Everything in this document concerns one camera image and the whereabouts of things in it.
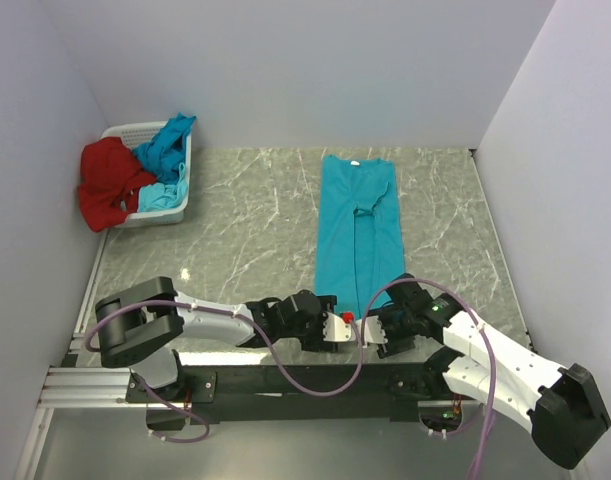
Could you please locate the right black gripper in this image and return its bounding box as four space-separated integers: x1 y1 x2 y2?
365 304 418 359

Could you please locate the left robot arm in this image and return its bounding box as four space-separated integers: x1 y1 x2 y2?
94 276 338 402

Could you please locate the aluminium rail frame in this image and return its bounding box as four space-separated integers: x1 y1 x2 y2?
13 233 136 479

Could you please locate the red t shirt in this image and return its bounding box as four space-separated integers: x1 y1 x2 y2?
77 137 156 233

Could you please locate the white laundry basket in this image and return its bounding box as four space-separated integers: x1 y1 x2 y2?
101 121 192 229

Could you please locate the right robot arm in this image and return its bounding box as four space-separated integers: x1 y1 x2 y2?
381 274 611 470

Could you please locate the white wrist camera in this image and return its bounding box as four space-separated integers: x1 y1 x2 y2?
323 312 358 343
357 315 388 346

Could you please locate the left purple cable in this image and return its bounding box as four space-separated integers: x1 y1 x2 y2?
84 298 364 444

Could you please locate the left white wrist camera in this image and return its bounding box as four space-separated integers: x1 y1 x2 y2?
323 312 358 343

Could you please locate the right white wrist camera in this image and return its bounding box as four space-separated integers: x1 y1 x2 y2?
357 315 388 346

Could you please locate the black mounting beam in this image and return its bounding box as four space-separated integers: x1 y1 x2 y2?
124 362 461 432

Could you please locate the teal t shirt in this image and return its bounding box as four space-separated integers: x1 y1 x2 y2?
314 155 406 317
132 113 196 213

